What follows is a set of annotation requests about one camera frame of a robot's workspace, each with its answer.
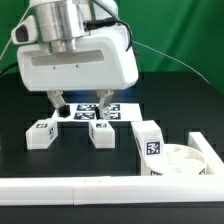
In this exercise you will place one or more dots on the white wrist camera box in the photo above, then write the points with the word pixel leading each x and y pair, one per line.
pixel 26 32

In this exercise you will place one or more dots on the white round stool seat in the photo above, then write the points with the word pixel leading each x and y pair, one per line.
pixel 175 160

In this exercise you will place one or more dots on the white marker sheet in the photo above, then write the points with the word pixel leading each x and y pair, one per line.
pixel 86 111

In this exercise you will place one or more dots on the white L-shaped fence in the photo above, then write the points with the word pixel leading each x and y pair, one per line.
pixel 120 190

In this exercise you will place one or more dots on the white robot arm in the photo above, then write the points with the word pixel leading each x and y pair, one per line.
pixel 68 45

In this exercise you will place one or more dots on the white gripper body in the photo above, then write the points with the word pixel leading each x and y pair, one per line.
pixel 101 61

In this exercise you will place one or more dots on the thin grey rod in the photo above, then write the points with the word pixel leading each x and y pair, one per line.
pixel 10 39

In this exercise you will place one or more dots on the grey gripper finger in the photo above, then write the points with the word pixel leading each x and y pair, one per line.
pixel 62 108
pixel 105 97

